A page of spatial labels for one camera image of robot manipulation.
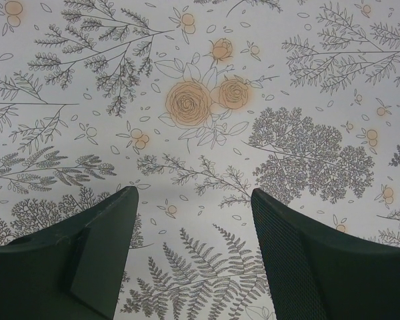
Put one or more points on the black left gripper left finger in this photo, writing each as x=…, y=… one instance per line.
x=72, y=269

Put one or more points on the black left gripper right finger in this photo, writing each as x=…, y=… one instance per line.
x=317, y=272

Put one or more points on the floral patterned table mat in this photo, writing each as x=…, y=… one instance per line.
x=192, y=105

